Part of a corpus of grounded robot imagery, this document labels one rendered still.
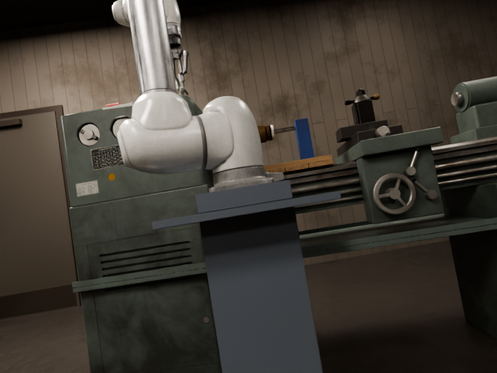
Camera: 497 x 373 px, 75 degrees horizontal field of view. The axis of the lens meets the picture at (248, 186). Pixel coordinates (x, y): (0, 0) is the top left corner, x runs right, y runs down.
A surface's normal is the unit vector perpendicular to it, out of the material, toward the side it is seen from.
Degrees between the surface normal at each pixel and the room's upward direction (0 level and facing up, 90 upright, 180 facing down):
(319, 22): 90
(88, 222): 90
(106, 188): 90
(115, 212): 90
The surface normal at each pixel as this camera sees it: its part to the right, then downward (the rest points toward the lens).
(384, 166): -0.08, -0.04
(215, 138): 0.28, -0.03
